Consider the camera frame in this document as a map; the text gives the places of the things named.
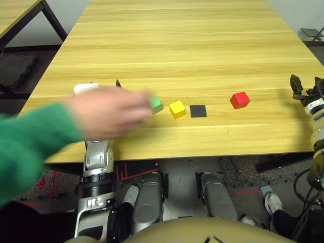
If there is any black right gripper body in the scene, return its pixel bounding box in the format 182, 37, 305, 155
301, 87, 324, 107

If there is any green wooden block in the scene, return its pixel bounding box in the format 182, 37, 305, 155
148, 95, 163, 114

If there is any red wooden block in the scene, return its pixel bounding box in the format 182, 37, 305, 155
229, 91, 251, 110

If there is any yellow wooden block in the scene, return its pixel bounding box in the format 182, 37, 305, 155
169, 100, 187, 120

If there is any green sleeved forearm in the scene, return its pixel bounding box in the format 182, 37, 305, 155
0, 103, 84, 210

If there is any person's bare hand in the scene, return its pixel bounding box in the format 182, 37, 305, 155
67, 86, 155, 141

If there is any black folding stand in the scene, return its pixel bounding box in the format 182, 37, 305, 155
300, 27, 324, 43

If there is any black square marker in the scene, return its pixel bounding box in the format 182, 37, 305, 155
189, 104, 208, 118

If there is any black foam floor mat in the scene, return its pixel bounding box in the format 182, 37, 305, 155
0, 54, 40, 89

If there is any grey floor tape patch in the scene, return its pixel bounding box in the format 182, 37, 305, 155
259, 186, 274, 197

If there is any white sneaker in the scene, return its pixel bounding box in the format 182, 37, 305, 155
240, 214, 261, 227
264, 192, 284, 216

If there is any grey left robot leg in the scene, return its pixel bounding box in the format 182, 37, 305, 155
131, 172, 164, 235

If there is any grey robot leg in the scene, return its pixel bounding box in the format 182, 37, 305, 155
131, 172, 164, 235
201, 172, 238, 221

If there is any grey right robot leg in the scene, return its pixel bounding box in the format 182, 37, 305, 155
201, 172, 238, 221

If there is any olive robot torso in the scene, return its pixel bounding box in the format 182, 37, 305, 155
64, 217, 298, 243

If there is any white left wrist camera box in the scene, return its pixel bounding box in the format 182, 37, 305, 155
73, 83, 101, 97

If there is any black table frame brace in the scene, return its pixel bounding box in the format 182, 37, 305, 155
255, 151, 316, 173

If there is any black cable bundle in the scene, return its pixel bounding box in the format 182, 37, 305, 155
293, 168, 324, 241

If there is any wooden side table black frame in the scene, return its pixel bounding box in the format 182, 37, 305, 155
0, 0, 68, 49

